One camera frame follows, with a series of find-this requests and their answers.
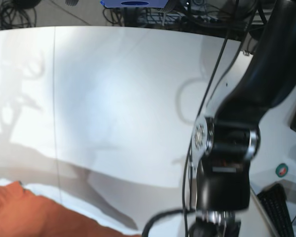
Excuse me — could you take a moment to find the orange t-shirt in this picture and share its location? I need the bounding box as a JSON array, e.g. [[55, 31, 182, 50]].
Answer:
[[0, 181, 141, 237]]

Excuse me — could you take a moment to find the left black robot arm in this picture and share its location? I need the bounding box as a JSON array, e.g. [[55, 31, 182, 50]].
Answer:
[[142, 0, 296, 237]]

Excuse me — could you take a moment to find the blue box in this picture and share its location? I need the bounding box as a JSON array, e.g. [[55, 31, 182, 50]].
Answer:
[[100, 0, 168, 8]]

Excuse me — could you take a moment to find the green tape roll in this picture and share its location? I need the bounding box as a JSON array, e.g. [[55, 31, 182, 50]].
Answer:
[[275, 163, 289, 178]]

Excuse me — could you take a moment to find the black keyboard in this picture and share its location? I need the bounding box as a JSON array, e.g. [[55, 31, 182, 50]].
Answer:
[[257, 183, 295, 237]]

